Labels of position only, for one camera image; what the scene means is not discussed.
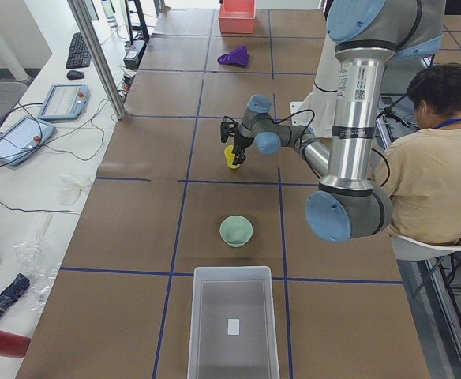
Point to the yellow plastic cup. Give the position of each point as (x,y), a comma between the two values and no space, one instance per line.
(229,158)

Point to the teach pendant tablet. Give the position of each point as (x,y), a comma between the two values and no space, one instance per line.
(64,103)
(24,138)

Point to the clear crumpled plastic wrap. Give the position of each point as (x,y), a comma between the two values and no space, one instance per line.
(41,271)

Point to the folded dark blue umbrella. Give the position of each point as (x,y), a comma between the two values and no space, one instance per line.
(10,295)

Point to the black keyboard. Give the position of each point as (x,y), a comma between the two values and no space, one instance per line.
(78,53)

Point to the seated person beige shirt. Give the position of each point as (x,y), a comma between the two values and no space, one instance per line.
(421,172)

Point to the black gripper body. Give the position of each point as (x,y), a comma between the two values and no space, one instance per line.
(240,143)

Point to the black power box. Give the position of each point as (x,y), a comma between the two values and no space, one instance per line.
(134,55)

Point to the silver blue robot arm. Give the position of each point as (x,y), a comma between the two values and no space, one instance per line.
(337,138)

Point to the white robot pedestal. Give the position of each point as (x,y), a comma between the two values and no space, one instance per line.
(322,99)

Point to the purple cloth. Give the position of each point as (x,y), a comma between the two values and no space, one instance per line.
(237,57)

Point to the black computer mouse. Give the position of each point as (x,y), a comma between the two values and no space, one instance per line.
(73,75)

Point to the upper teach pendant tablet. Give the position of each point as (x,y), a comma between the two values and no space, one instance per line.
(64,103)

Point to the lower teach pendant tablet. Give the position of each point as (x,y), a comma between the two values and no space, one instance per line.
(24,138)

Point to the clear plastic storage box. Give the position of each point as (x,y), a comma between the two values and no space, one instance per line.
(232,330)

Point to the red bottle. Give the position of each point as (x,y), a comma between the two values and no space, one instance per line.
(13,345)

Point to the pink plastic tray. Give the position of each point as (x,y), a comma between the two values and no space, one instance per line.
(237,16)

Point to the aluminium frame post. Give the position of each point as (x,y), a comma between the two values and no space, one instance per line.
(84,23)

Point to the white chair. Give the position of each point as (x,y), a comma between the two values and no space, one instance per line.
(407,249)

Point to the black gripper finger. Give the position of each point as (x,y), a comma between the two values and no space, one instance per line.
(234,159)
(240,158)

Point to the light green bowl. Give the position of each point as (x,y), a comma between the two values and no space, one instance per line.
(236,231)

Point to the white crumpled cloth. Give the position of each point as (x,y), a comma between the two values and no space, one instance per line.
(72,186)

